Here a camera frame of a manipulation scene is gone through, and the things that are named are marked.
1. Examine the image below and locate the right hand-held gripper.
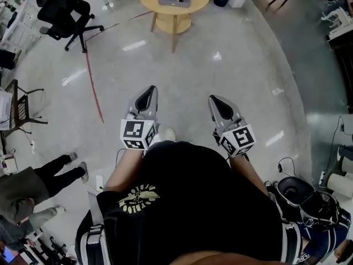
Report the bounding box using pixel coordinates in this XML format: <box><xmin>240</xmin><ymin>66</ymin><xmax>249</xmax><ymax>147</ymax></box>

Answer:
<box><xmin>207</xmin><ymin>94</ymin><xmax>258</xmax><ymax>158</ymax></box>

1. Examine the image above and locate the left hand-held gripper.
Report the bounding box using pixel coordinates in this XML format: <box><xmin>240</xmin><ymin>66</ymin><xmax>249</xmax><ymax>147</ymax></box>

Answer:
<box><xmin>120</xmin><ymin>85</ymin><xmax>161</xmax><ymax>151</ymax></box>

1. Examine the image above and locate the person's right forearm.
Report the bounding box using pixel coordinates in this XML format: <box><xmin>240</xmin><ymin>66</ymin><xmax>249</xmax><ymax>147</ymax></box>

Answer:
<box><xmin>228</xmin><ymin>153</ymin><xmax>270</xmax><ymax>197</ymax></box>

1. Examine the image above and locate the person's left forearm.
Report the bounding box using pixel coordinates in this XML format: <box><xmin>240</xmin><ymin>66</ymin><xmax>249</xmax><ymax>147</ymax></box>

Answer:
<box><xmin>105</xmin><ymin>147</ymin><xmax>146</xmax><ymax>193</ymax></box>

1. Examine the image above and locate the red floor tape line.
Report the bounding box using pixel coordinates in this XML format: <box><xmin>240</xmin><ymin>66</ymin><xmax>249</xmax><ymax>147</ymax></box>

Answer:
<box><xmin>83</xmin><ymin>23</ymin><xmax>121</xmax><ymax>124</ymax></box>

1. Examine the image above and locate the person's torso black t-shirt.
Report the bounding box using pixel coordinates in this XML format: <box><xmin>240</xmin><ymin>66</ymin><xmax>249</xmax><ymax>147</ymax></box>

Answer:
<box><xmin>96</xmin><ymin>140</ymin><xmax>285</xmax><ymax>265</ymax></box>

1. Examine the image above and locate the round wooden table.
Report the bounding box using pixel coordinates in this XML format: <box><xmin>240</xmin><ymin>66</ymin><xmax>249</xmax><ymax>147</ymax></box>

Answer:
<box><xmin>138</xmin><ymin>0</ymin><xmax>211</xmax><ymax>54</ymax></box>

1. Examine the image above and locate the dark metal folding chair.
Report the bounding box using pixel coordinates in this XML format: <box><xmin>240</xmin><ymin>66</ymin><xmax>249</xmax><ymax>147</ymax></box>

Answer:
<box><xmin>1</xmin><ymin>78</ymin><xmax>49</xmax><ymax>138</ymax></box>

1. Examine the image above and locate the black office chair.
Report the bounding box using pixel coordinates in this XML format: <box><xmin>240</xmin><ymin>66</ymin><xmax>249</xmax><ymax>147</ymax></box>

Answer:
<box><xmin>36</xmin><ymin>0</ymin><xmax>105</xmax><ymax>54</ymax></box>

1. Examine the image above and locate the dark wooden cabinet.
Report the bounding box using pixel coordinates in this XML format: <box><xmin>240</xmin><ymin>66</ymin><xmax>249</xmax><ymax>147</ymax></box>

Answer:
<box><xmin>327</xmin><ymin>36</ymin><xmax>353</xmax><ymax>107</ymax></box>

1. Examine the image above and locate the white paper roll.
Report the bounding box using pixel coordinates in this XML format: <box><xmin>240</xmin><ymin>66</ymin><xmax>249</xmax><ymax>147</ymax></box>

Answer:
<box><xmin>327</xmin><ymin>172</ymin><xmax>353</xmax><ymax>197</ymax></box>

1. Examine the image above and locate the white carved furniture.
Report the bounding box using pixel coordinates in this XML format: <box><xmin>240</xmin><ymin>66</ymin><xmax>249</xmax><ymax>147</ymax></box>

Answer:
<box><xmin>320</xmin><ymin>6</ymin><xmax>353</xmax><ymax>40</ymax></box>

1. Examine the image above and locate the white desk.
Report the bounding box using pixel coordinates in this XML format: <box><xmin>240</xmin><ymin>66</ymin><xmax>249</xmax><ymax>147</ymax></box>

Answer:
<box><xmin>0</xmin><ymin>0</ymin><xmax>44</xmax><ymax>54</ymax></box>

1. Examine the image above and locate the short black cable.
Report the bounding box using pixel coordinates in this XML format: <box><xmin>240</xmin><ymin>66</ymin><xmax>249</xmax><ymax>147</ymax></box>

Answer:
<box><xmin>277</xmin><ymin>156</ymin><xmax>298</xmax><ymax>178</ymax></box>

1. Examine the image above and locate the long black cable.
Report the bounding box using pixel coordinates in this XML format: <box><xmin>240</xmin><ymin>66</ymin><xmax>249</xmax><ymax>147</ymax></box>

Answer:
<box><xmin>320</xmin><ymin>115</ymin><xmax>346</xmax><ymax>188</ymax></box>

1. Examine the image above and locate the black white shoulder strap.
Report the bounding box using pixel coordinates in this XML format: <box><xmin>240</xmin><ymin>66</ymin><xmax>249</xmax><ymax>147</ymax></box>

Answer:
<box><xmin>271</xmin><ymin>192</ymin><xmax>306</xmax><ymax>265</ymax></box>
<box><xmin>74</xmin><ymin>191</ymin><xmax>108</xmax><ymax>265</ymax></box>

